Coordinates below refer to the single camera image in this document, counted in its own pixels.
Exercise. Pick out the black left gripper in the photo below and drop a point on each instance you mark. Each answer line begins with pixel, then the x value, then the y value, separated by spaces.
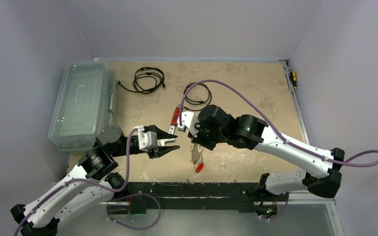
pixel 160 150

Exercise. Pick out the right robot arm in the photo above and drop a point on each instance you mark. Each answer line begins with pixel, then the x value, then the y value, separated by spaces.
pixel 256 134

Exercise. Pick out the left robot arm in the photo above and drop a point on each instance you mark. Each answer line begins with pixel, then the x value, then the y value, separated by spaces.
pixel 101 173

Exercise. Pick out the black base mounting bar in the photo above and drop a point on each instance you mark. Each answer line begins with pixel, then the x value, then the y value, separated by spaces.
pixel 244 197

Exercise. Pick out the clear plastic storage box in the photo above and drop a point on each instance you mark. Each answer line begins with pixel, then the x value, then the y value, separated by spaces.
pixel 84 105

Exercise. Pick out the yellow black screwdriver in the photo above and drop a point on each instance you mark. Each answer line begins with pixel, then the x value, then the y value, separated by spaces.
pixel 293 79

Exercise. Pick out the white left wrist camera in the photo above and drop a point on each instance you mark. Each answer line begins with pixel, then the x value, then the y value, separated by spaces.
pixel 141 137

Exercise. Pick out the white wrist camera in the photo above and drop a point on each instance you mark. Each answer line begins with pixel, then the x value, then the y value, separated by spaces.
pixel 141 137
pixel 187 121

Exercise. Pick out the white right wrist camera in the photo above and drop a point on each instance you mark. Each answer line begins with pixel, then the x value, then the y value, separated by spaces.
pixel 187 121

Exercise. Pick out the red handled adjustable wrench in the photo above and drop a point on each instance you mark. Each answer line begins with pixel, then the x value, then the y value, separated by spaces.
pixel 172 128

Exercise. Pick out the aluminium frame rail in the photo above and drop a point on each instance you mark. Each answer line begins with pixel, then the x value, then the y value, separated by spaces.
pixel 307 159

